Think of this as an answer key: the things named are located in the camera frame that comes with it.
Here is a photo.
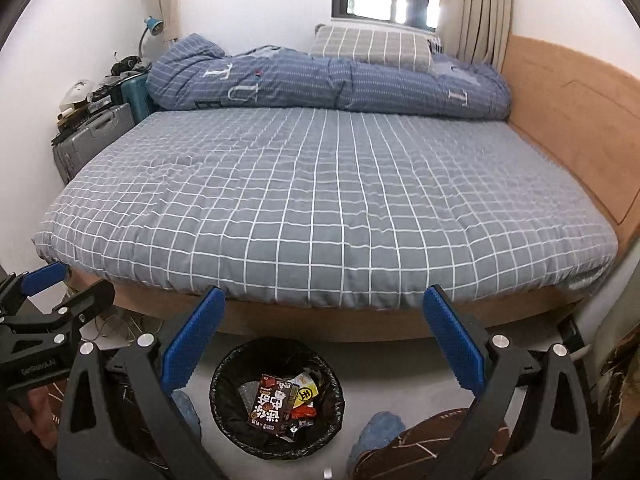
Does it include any brown patterned cloth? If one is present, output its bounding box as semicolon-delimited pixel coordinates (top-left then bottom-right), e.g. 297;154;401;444
592;322;640;456

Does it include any teal hard suitcase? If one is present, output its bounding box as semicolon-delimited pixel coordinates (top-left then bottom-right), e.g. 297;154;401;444
120;72;156;123

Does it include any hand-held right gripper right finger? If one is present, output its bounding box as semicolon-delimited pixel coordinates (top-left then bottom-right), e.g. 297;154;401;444
422;284;595;480

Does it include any blue striped duvet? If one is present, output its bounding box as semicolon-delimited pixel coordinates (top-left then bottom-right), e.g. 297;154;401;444
146;32;512;120

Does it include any stack of dark flat items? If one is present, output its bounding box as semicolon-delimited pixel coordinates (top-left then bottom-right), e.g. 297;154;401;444
55;87;126;133

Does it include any bed with grey checked sheet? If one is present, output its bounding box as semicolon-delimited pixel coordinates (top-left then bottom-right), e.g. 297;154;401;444
31;105;618;343

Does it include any wide beige curtain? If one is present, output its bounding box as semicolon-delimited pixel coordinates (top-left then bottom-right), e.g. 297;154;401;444
439;0;516;68

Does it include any grey hard suitcase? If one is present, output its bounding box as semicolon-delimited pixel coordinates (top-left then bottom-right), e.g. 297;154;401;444
51;102;138;186

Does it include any person's right leg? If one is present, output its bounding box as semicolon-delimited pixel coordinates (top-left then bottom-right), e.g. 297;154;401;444
347;407;506;480

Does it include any black trash bin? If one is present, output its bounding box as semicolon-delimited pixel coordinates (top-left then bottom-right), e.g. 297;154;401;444
209;337;346;461

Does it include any person's leg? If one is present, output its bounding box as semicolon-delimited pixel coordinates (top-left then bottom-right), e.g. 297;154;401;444
7;380;68;453
347;407;506;480

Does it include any dark clutter pile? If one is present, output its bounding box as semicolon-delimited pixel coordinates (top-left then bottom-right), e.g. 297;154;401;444
109;54;151;77

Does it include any white cable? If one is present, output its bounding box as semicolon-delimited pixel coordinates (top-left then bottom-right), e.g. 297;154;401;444
95;305;161;346

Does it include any grey checked pillow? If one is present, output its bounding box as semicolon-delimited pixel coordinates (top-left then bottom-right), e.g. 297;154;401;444
309;24;436;73

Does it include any person's left leg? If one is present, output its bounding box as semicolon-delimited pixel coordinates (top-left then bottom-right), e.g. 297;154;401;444
7;380;68;453

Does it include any blue slipper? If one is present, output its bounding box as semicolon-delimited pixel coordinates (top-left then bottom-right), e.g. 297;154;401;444
170;390;202;431
350;411;407;466

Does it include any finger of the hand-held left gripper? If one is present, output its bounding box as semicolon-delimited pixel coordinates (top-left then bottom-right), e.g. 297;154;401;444
0;278;117;361
0;261;71;322

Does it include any white helmet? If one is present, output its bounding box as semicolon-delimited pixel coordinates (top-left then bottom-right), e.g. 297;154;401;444
60;79;96;108

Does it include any blue desk lamp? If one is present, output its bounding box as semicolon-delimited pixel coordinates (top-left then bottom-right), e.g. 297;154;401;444
137;15;165;61

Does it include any yellow snack packet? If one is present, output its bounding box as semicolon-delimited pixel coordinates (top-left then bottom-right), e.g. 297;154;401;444
292;370;326;406

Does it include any wooden headboard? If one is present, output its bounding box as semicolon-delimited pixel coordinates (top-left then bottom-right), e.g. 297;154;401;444
502;34;640;261

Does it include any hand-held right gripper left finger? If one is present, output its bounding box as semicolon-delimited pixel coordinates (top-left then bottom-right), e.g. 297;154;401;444
54;286;228;480

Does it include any clear bubble wrap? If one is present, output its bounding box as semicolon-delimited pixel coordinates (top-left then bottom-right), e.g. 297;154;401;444
235;380;263;411

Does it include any brown snack box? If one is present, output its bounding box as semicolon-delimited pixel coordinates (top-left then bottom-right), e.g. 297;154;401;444
248;374;301;436

